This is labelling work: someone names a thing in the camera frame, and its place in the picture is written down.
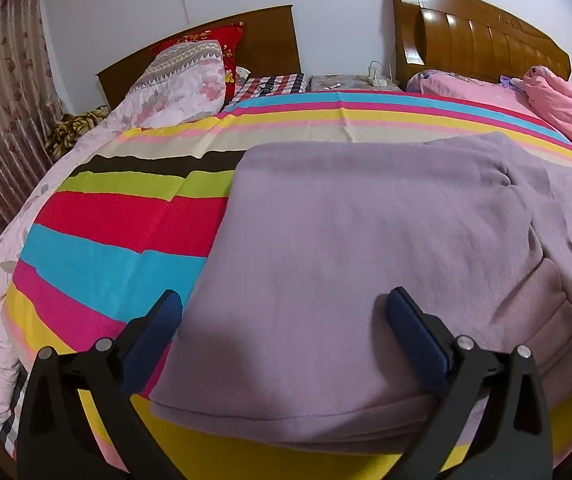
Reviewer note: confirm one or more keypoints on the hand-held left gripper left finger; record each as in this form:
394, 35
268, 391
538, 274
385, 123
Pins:
153, 332

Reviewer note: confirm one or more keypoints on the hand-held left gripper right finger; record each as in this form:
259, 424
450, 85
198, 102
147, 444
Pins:
416, 340

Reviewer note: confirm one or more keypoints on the purple pants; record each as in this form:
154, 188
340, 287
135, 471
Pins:
341, 260

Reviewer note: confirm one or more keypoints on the colourful striped blanket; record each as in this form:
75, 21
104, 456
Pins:
115, 230

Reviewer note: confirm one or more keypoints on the small purple cloth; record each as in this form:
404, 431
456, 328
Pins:
508, 81

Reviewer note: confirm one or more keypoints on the pink bedsheet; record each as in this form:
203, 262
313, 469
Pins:
476, 97

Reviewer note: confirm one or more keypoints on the tiger print blanket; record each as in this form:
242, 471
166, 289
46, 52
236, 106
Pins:
68, 132

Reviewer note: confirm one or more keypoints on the light wooden padded headboard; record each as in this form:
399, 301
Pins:
466, 35

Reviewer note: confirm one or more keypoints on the pale floral quilt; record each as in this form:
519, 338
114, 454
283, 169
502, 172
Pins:
175, 90

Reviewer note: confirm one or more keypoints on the white power strip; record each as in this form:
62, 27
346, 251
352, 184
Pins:
378, 80

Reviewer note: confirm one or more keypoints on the nightstand with floral cover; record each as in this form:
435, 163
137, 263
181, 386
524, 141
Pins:
351, 81

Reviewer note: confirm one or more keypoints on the floral curtain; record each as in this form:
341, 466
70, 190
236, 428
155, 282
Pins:
5, 110

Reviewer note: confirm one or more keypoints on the plaid cloth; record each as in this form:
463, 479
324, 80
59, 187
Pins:
276, 84

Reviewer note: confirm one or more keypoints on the red floral pillow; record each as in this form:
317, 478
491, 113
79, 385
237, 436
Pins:
233, 45

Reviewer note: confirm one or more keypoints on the dark wooden headboard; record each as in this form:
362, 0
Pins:
271, 40

